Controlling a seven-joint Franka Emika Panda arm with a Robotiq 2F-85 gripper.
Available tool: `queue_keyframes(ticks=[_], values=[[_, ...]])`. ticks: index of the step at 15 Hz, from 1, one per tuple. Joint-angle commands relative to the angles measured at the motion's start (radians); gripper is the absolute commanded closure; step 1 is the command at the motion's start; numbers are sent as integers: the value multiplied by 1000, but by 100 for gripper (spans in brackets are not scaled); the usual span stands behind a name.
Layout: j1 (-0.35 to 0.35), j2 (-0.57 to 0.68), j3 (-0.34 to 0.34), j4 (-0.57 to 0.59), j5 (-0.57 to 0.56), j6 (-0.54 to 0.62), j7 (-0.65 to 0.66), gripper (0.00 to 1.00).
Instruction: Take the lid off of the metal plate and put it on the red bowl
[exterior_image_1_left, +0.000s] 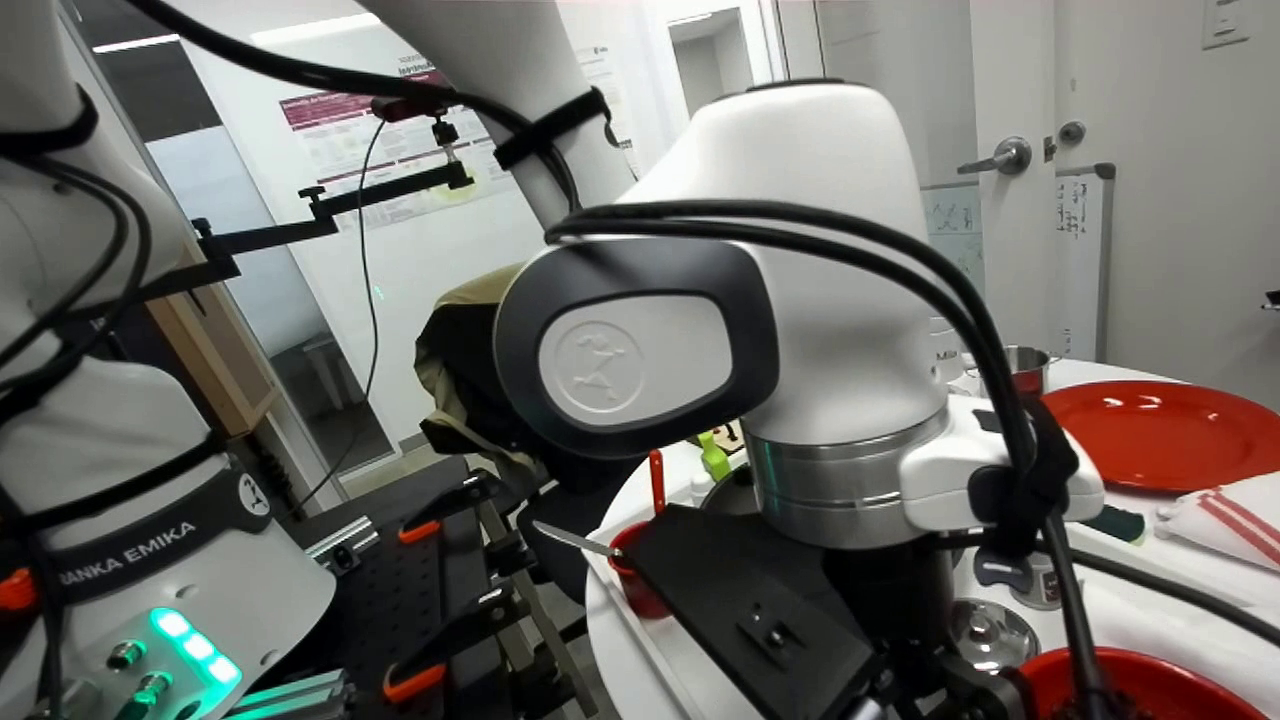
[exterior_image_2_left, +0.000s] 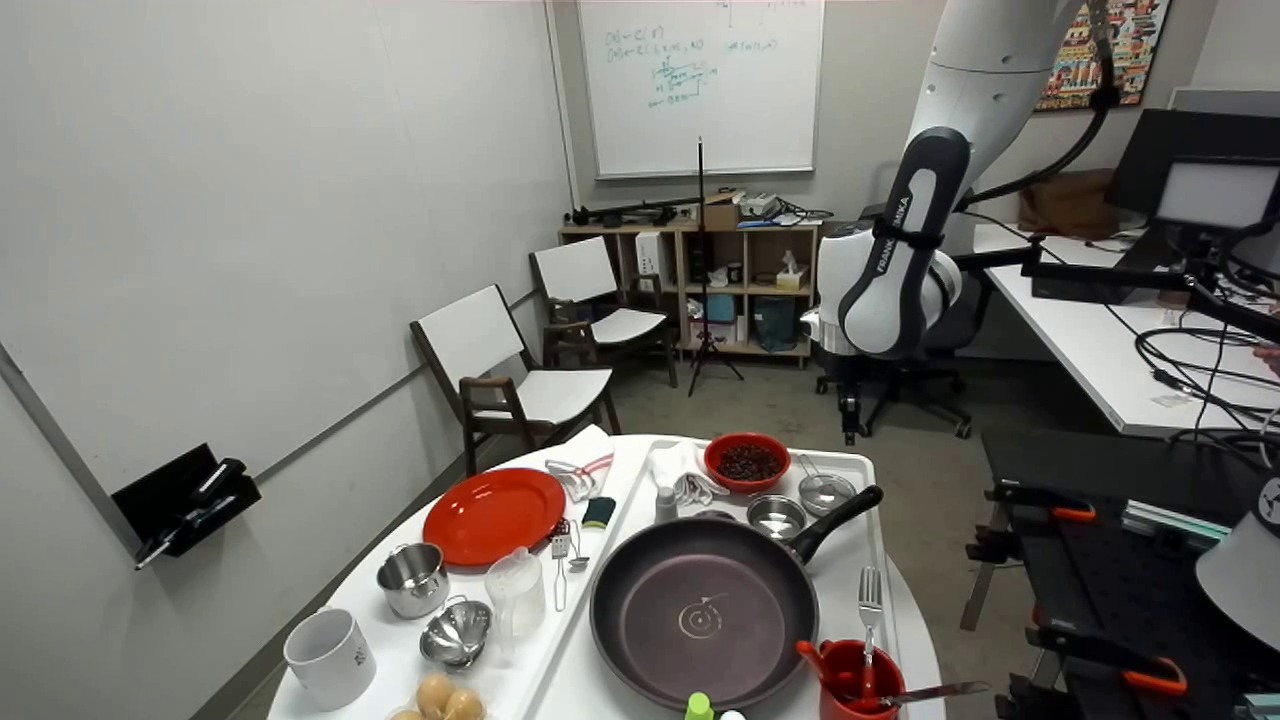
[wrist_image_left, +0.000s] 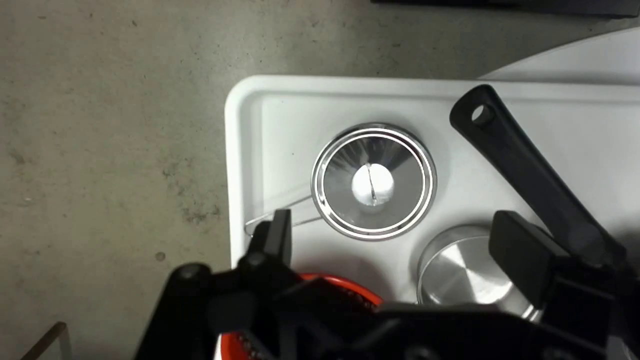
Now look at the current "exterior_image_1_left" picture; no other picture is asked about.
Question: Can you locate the wall poster with pink header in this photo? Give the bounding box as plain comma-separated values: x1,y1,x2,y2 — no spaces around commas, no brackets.
276,85,473,232

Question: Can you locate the silver door lock knob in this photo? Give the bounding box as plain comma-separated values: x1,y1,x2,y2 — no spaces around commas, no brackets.
1038,121,1093,165

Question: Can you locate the tan wooden board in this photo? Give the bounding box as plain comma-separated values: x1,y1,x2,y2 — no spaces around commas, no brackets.
138,286,276,445

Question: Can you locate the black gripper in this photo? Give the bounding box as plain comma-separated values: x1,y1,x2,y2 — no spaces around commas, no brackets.
825,535,1032,720

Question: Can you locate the small whiteboard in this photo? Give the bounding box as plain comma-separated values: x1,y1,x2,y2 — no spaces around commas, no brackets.
917,175,992,324

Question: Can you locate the dark green sponge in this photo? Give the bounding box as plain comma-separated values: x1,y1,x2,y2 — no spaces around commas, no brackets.
1076,500,1148,544

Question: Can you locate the small metal cup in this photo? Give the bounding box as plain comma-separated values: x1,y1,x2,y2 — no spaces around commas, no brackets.
999,340,1056,401

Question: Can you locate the small green plastic object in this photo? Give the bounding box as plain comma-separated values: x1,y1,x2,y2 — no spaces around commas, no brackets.
690,428,738,490

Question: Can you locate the red flat plate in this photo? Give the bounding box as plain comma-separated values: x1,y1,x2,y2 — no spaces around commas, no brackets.
1038,376,1280,500

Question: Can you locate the red bowl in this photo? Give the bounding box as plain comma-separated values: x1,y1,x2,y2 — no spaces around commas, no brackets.
1015,645,1277,720

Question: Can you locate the black office chair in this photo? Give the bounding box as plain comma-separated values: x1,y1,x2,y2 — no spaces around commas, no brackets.
410,261,632,535

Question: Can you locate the silver fork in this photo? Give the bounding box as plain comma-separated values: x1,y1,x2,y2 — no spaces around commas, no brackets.
526,518,632,566

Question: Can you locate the white printed paper sheet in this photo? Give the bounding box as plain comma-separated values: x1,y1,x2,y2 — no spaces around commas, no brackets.
1056,159,1117,366

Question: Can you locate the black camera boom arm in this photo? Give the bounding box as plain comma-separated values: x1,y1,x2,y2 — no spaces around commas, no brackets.
193,158,475,263

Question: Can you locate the orange clamp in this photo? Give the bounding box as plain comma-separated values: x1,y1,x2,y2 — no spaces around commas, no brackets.
381,658,452,707
394,518,449,553

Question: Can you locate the white red-striped napkin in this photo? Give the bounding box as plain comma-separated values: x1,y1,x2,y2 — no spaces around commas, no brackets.
1156,485,1280,580

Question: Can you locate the silver door lever handle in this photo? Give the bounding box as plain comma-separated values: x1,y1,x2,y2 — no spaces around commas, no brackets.
955,138,1034,182

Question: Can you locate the black perforated mounting rack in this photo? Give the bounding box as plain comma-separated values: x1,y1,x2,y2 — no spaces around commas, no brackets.
295,458,592,720

